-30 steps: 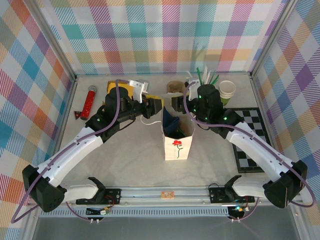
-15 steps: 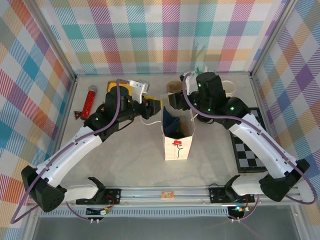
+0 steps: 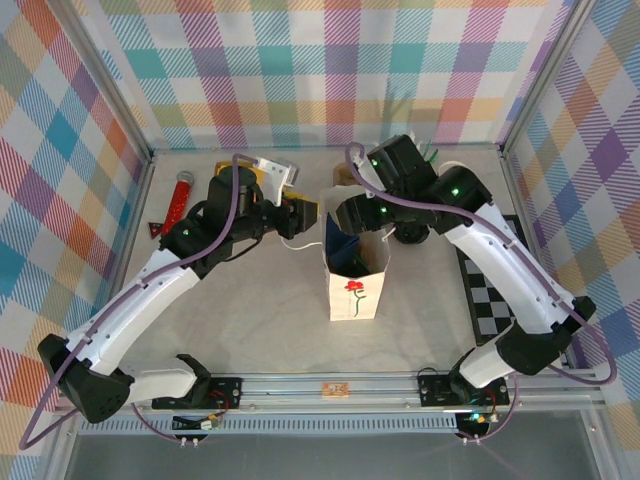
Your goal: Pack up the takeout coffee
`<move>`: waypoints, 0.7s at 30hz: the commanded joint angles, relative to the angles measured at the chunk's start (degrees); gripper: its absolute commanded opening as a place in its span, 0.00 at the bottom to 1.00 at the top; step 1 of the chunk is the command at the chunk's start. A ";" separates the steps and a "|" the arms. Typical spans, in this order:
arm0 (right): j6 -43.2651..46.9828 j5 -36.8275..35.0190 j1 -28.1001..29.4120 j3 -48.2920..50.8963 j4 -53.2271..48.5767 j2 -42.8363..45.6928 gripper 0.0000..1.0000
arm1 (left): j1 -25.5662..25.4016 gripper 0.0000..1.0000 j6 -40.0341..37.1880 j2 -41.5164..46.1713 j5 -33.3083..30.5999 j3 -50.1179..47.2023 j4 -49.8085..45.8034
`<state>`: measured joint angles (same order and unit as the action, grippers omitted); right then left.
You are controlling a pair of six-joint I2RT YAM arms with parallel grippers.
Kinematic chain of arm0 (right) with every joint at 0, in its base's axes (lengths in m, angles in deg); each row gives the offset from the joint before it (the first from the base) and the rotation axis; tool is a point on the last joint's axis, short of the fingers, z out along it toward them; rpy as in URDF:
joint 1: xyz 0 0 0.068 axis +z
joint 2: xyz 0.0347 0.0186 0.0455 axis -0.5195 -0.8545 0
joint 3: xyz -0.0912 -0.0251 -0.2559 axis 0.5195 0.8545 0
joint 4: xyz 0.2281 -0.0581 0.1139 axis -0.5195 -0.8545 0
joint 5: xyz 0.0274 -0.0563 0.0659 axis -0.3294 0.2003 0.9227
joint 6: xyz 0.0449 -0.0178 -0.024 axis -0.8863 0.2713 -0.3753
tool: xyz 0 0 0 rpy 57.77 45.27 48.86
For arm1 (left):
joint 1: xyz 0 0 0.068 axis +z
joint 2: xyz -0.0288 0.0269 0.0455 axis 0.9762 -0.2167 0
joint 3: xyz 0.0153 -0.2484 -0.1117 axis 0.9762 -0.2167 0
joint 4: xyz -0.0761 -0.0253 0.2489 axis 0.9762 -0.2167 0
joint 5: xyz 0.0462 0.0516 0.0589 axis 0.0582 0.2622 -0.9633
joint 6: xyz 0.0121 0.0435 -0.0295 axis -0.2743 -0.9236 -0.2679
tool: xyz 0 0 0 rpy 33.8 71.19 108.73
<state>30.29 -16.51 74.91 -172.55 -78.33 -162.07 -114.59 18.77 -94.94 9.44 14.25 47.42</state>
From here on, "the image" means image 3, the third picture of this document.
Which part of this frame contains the white flower paper bag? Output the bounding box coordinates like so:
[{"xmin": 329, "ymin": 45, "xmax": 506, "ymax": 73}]
[{"xmin": 279, "ymin": 183, "xmax": 401, "ymax": 322}]

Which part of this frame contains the red glitter toy microphone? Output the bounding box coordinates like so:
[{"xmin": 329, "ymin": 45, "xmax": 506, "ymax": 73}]
[{"xmin": 162, "ymin": 171, "xmax": 195, "ymax": 240}]

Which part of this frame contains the stack of black cup lids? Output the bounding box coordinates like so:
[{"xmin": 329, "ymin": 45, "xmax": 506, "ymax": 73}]
[{"xmin": 394, "ymin": 222, "xmax": 430, "ymax": 246}]

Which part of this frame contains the black grey chessboard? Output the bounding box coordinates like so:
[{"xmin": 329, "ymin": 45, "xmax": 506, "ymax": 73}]
[{"xmin": 457, "ymin": 214, "xmax": 576, "ymax": 347}]

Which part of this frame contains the black connector board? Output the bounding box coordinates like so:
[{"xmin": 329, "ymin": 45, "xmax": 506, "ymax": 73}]
[
  {"xmin": 171, "ymin": 413, "xmax": 224, "ymax": 435},
  {"xmin": 455, "ymin": 410, "xmax": 494, "ymax": 437}
]

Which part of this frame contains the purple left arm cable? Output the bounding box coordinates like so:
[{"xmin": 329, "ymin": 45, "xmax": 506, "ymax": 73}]
[{"xmin": 18, "ymin": 153, "xmax": 239, "ymax": 451}]

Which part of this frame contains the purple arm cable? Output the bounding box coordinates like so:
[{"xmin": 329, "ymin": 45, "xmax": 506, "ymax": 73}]
[
  {"xmin": 18, "ymin": 153, "xmax": 239, "ymax": 451},
  {"xmin": 347, "ymin": 142, "xmax": 617, "ymax": 445}
]

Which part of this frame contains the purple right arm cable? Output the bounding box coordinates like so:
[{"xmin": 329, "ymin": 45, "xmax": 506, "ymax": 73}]
[{"xmin": 347, "ymin": 142, "xmax": 617, "ymax": 445}]

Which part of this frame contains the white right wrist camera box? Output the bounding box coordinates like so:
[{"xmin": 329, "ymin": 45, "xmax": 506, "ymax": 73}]
[{"xmin": 348, "ymin": 148, "xmax": 384, "ymax": 197}]

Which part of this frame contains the thin aluminium wall rail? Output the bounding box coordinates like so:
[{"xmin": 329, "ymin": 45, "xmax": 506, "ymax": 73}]
[{"xmin": 149, "ymin": 142, "xmax": 504, "ymax": 157}]

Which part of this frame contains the aluminium frame post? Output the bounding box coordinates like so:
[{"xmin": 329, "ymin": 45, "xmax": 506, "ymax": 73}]
[
  {"xmin": 58, "ymin": 0, "xmax": 156, "ymax": 164},
  {"xmin": 499, "ymin": 0, "xmax": 597, "ymax": 154}
]

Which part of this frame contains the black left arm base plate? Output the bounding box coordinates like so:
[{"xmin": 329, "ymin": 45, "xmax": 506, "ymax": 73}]
[{"xmin": 151, "ymin": 377, "xmax": 245, "ymax": 412}]

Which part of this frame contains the wide aluminium base rail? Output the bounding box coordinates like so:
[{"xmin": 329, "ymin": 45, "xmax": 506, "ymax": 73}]
[{"xmin": 53, "ymin": 372, "xmax": 609, "ymax": 417}]

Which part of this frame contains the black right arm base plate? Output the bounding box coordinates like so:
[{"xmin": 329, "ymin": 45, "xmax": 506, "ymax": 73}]
[{"xmin": 417, "ymin": 374, "xmax": 511, "ymax": 409}]

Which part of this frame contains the grey slotted cable duct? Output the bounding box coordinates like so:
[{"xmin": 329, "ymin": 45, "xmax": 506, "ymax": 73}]
[{"xmin": 74, "ymin": 418, "xmax": 459, "ymax": 434}]

